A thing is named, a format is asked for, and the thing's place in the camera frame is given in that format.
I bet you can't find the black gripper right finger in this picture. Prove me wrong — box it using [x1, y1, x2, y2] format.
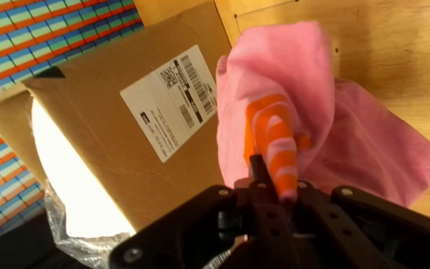
[279, 178, 430, 269]

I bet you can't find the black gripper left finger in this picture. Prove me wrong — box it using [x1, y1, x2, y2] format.
[109, 154, 282, 269]

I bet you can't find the orange striped fabric piece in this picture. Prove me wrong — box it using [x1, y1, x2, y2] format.
[243, 94, 312, 202]

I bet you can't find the pink cloth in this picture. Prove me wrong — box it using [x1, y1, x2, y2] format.
[215, 20, 430, 208]

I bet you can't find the cardboard box with white label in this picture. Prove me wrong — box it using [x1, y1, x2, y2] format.
[0, 0, 234, 236]

